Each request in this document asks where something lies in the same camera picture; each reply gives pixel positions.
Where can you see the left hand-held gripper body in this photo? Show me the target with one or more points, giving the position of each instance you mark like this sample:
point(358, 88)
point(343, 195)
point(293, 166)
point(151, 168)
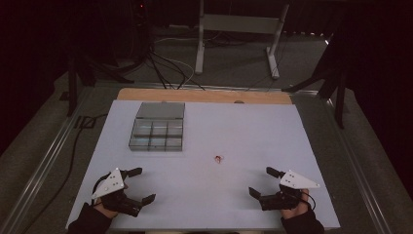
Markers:
point(112, 185)

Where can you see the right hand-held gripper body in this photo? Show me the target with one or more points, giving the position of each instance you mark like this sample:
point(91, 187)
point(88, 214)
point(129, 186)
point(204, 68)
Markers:
point(297, 181)

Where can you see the person's left hand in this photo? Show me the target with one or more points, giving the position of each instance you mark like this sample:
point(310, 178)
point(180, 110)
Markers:
point(108, 211)

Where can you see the person's right hand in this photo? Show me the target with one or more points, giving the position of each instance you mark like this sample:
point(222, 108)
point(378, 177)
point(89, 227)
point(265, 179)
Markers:
point(297, 213)

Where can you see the clear plastic compartment box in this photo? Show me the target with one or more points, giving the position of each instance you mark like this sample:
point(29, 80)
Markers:
point(159, 130)

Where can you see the small red and white item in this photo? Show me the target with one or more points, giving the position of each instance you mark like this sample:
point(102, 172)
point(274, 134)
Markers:
point(218, 159)

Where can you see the white table cover sheet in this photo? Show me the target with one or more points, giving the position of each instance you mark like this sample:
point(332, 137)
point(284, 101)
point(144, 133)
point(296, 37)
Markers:
point(227, 130)

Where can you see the black tripod stand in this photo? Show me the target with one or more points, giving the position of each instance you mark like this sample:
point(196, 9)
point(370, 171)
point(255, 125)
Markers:
point(72, 87)
point(339, 97)

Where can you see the metal floor rail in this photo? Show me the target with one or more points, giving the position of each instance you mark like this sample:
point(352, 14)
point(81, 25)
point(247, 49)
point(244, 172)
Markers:
point(39, 169)
point(354, 162)

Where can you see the grey metal stand frame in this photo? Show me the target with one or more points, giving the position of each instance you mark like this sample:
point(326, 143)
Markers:
point(238, 23)

